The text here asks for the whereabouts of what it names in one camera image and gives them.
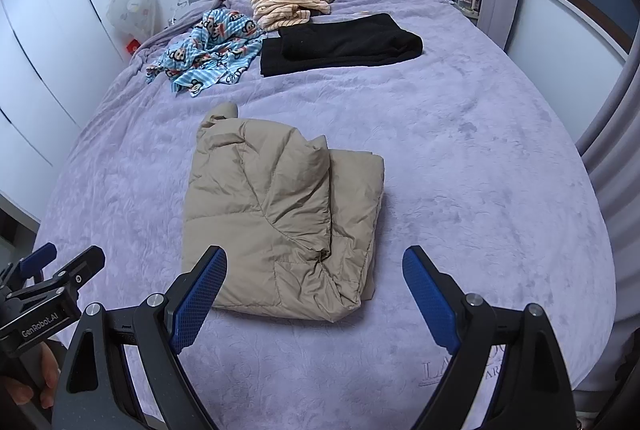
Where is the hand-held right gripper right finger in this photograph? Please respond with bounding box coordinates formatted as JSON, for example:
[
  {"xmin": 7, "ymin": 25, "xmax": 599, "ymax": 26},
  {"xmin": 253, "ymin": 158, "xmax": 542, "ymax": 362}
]
[{"xmin": 402, "ymin": 245, "xmax": 579, "ymax": 430}]

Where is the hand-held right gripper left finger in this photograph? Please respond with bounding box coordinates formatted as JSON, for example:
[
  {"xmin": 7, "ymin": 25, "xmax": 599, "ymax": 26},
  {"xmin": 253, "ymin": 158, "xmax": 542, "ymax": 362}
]
[{"xmin": 52, "ymin": 245, "xmax": 229, "ymax": 430}]

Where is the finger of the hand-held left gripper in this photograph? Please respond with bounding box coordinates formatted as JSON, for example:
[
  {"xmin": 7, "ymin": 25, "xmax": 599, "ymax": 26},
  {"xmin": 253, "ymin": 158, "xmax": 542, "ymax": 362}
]
[
  {"xmin": 47, "ymin": 245, "xmax": 106, "ymax": 300},
  {"xmin": 19, "ymin": 242, "xmax": 57, "ymax": 278}
]

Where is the beige puffer jacket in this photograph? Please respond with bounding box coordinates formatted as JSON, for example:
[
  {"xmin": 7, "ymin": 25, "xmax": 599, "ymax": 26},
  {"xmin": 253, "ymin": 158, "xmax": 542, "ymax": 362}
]
[{"xmin": 182, "ymin": 101, "xmax": 386, "ymax": 322}]

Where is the person's left hand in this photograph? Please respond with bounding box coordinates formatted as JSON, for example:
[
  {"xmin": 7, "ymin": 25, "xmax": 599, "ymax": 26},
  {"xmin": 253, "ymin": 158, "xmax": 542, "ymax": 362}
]
[{"xmin": 0, "ymin": 340, "xmax": 64, "ymax": 412}]

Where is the purple plush blanket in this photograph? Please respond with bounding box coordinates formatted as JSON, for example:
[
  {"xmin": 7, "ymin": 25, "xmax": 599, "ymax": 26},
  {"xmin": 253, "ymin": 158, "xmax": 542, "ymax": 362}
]
[{"xmin": 31, "ymin": 0, "xmax": 617, "ymax": 430}]

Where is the white wardrobe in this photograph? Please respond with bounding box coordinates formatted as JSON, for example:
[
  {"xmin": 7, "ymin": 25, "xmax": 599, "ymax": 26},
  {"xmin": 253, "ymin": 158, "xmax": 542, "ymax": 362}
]
[{"xmin": 0, "ymin": 0, "xmax": 132, "ymax": 221}]

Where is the blue monkey print garment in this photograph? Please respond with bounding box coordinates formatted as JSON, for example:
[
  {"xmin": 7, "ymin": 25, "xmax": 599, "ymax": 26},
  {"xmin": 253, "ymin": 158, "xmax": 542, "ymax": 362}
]
[{"xmin": 145, "ymin": 8, "xmax": 267, "ymax": 99}]

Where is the covered standing fan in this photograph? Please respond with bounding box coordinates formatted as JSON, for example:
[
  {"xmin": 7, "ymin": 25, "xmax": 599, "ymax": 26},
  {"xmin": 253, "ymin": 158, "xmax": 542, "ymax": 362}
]
[{"xmin": 105, "ymin": 0, "xmax": 164, "ymax": 47}]

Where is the black folded garment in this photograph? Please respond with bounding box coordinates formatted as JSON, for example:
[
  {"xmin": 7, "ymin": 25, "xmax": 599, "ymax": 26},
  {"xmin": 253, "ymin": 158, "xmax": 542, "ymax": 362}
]
[{"xmin": 259, "ymin": 13, "xmax": 424, "ymax": 78}]

